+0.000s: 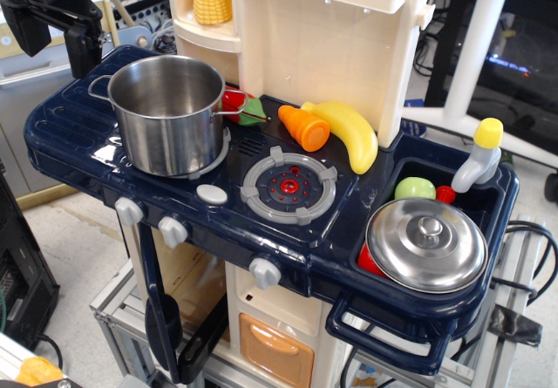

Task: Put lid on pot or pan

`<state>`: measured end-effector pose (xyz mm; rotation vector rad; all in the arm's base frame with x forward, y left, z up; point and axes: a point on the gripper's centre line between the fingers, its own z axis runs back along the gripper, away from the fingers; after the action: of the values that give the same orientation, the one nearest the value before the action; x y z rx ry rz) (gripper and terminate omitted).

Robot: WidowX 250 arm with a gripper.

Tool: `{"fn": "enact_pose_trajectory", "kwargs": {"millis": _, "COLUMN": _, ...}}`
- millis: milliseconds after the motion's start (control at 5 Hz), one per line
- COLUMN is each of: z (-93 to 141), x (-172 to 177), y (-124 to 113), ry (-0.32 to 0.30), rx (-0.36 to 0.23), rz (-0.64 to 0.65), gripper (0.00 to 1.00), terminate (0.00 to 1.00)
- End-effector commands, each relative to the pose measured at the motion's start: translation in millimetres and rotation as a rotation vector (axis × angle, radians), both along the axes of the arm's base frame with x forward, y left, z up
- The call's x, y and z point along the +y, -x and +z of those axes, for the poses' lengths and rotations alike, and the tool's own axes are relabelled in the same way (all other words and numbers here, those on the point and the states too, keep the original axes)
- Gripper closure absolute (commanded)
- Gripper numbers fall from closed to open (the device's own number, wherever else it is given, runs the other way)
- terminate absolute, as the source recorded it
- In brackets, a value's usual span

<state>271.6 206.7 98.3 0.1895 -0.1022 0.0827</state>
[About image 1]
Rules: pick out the grey right stove knob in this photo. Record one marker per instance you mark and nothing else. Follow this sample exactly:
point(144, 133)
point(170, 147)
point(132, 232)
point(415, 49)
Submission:
point(265, 273)

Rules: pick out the stainless steel pot lid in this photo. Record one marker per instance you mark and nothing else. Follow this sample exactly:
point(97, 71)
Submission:
point(426, 245)

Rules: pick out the small red toy cup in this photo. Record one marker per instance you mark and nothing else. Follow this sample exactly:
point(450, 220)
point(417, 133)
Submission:
point(445, 194)

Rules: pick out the grey toy faucet yellow cap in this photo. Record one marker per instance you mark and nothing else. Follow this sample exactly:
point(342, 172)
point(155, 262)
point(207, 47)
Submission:
point(483, 159)

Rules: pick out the green toy apple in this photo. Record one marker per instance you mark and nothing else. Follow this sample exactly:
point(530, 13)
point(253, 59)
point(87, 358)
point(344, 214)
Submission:
point(415, 187)

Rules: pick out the yellow toy corn cob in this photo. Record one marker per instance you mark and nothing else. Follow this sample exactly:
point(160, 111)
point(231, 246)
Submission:
point(212, 12)

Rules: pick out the aluminium frame stand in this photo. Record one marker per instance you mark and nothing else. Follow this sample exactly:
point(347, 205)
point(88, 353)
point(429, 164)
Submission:
point(197, 280)

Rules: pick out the yellow object bottom left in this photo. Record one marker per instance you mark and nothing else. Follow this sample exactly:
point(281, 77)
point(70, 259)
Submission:
point(36, 371)

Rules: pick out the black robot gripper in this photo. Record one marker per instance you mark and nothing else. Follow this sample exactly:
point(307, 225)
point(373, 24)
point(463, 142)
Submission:
point(29, 19)

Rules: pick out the red toy in sink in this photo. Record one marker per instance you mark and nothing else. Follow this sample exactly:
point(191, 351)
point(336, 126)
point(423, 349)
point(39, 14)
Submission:
point(365, 261)

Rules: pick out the navy toy kitchen counter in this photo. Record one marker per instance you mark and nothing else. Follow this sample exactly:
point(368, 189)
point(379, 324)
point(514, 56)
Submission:
point(74, 137)

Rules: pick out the white pipe stand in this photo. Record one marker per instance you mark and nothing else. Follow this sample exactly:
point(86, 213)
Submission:
point(497, 58)

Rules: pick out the grey toy stove burner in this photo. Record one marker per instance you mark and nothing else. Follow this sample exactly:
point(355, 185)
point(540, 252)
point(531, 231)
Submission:
point(289, 188)

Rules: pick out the grey middle stove knob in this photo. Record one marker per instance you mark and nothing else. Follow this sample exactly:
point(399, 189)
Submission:
point(173, 232)

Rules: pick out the yellow toy banana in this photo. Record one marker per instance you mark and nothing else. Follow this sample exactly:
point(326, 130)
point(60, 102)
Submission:
point(352, 129)

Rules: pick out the grey stove knob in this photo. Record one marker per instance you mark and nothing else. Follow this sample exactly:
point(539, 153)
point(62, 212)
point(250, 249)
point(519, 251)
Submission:
point(265, 273)
point(129, 212)
point(173, 232)

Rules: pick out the orange toy drawer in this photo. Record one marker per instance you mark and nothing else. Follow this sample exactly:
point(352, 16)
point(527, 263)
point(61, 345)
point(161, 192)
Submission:
point(281, 356)

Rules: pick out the cream toy kitchen back panel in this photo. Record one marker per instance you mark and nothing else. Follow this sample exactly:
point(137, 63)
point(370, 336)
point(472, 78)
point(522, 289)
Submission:
point(358, 52)

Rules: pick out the grey oval stove button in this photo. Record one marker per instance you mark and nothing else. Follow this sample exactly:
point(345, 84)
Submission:
point(211, 194)

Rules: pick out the navy toy oven door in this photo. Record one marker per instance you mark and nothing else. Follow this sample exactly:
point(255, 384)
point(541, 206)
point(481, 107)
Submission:
point(163, 325)

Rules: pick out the black computer case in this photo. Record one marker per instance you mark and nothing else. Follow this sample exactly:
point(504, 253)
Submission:
point(29, 292)

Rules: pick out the grey left stove knob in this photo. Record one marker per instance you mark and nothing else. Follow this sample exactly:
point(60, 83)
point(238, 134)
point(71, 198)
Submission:
point(129, 212)

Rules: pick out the orange toy carrot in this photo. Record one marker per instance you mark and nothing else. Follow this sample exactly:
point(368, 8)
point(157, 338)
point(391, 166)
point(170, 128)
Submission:
point(309, 131)

